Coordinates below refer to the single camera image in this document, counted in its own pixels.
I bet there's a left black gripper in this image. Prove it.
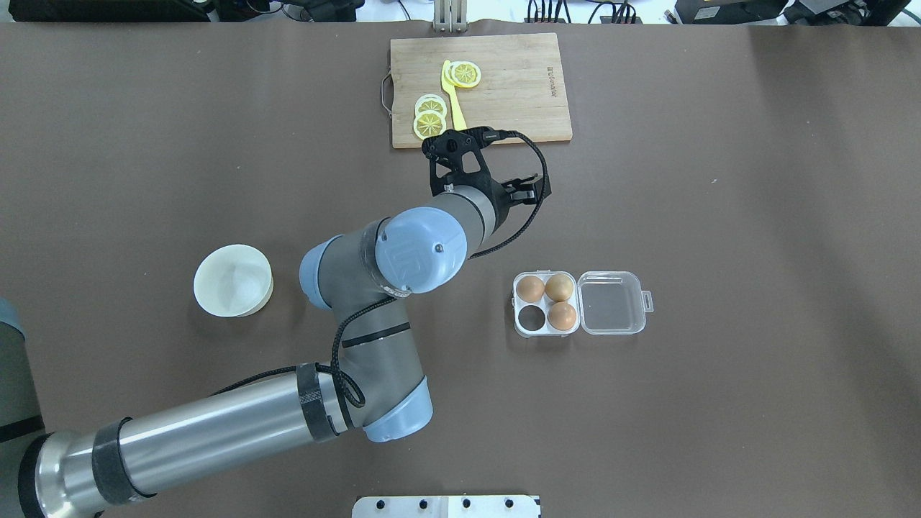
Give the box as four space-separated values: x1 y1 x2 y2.
484 174 552 224

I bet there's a brown egg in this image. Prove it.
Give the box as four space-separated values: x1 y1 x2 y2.
547 301 579 332
515 275 545 303
544 273 575 302

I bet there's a clear plastic egg box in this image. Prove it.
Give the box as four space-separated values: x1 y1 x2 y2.
511 270 654 338

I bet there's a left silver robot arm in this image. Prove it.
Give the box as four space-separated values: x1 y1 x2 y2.
2 173 550 517

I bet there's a bamboo cutting board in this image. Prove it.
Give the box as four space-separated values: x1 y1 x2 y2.
389 33 573 150

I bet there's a white round bowl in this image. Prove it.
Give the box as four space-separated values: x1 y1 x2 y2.
193 245 274 318

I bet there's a black braided camera cable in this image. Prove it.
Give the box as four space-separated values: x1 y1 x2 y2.
469 129 549 260

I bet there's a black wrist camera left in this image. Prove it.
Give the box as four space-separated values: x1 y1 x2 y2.
421 127 504 198

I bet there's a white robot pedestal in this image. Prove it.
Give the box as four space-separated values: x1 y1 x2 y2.
351 494 543 517

